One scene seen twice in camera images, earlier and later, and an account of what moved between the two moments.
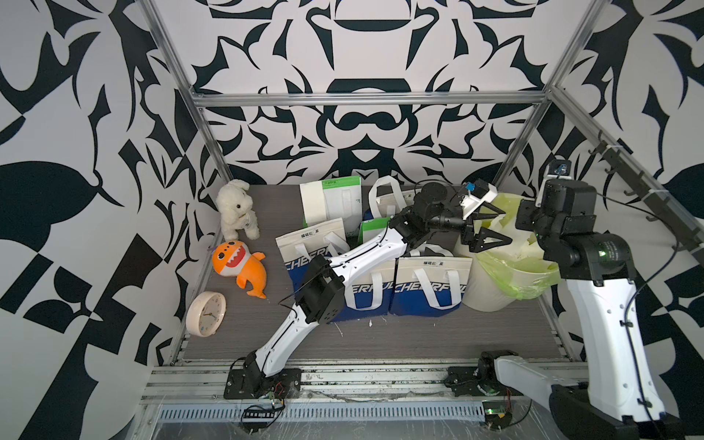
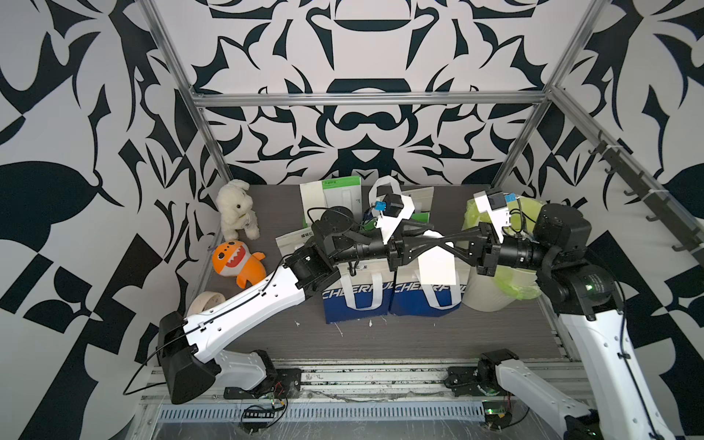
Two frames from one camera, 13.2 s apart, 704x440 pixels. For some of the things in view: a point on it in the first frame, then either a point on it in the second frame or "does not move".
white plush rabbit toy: [235, 204] does not move
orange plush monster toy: [234, 258] does not move
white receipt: [313, 202] does not move
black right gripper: [526, 216] -> [485, 250]
